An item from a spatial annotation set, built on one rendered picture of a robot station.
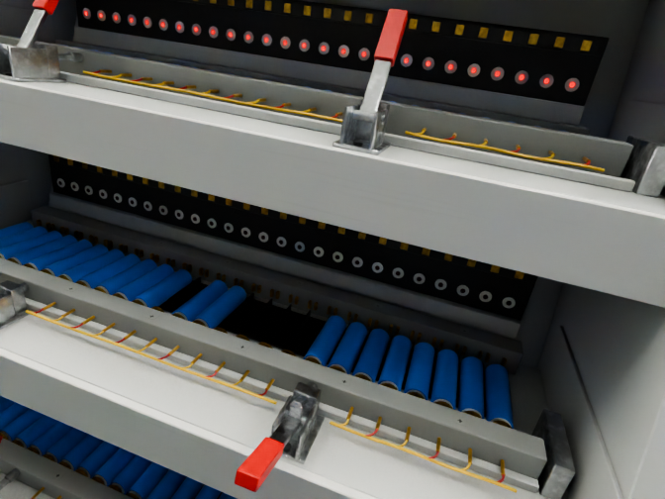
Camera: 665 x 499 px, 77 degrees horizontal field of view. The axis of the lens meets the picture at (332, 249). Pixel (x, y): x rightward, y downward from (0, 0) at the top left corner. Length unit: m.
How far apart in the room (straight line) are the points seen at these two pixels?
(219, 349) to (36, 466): 0.26
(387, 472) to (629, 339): 0.17
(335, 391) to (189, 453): 0.11
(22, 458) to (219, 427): 0.27
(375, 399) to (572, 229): 0.16
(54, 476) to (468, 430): 0.38
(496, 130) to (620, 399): 0.18
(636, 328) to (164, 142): 0.31
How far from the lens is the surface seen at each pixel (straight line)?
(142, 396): 0.34
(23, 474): 0.54
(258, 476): 0.23
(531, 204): 0.24
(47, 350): 0.39
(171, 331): 0.35
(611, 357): 0.32
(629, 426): 0.29
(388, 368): 0.34
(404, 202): 0.24
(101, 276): 0.45
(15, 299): 0.43
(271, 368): 0.32
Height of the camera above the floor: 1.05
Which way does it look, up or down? 7 degrees down
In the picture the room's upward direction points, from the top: 13 degrees clockwise
